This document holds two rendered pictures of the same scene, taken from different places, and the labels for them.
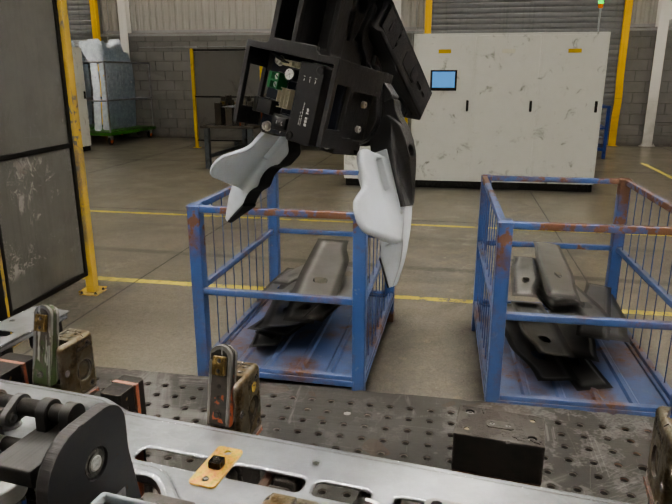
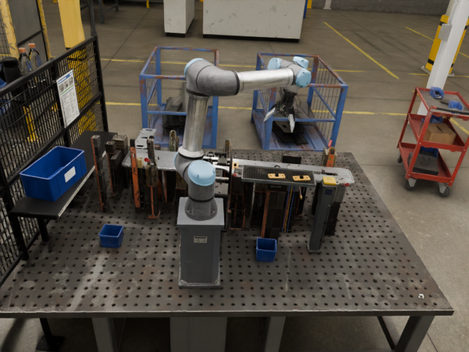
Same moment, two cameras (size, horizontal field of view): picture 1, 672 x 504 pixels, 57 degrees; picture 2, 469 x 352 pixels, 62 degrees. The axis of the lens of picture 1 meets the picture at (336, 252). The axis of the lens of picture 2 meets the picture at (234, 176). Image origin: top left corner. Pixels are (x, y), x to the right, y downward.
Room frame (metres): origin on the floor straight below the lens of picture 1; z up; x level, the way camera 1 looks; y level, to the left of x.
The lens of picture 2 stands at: (-1.25, 0.72, 2.18)
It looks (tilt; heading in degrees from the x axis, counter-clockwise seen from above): 32 degrees down; 344
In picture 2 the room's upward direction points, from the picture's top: 4 degrees clockwise
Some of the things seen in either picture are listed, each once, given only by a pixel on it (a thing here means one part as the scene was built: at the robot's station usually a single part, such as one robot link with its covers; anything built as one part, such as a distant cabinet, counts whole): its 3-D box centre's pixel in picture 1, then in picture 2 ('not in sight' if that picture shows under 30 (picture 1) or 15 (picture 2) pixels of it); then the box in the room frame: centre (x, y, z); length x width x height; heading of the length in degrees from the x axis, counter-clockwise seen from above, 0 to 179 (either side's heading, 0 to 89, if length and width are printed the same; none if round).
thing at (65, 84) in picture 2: not in sight; (67, 98); (1.10, 1.10, 1.30); 0.23 x 0.02 x 0.31; 163
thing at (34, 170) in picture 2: not in sight; (56, 172); (0.60, 1.13, 1.10); 0.30 x 0.17 x 0.13; 153
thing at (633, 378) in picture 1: (565, 290); (292, 105); (2.87, -1.13, 0.47); 1.20 x 0.80 x 0.95; 171
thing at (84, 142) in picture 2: not in sight; (73, 167); (0.78, 1.07, 1.02); 0.90 x 0.22 x 0.03; 163
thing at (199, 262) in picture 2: not in sight; (200, 243); (0.16, 0.46, 0.90); 0.21 x 0.21 x 0.40; 79
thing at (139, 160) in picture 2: not in sight; (141, 185); (0.75, 0.71, 0.88); 0.04 x 0.04 x 0.36; 73
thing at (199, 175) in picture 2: not in sight; (201, 179); (0.17, 0.46, 1.27); 0.13 x 0.12 x 0.14; 15
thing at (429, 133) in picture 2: not in sight; (432, 139); (1.81, -2.30, 0.49); 0.81 x 0.47 x 0.97; 153
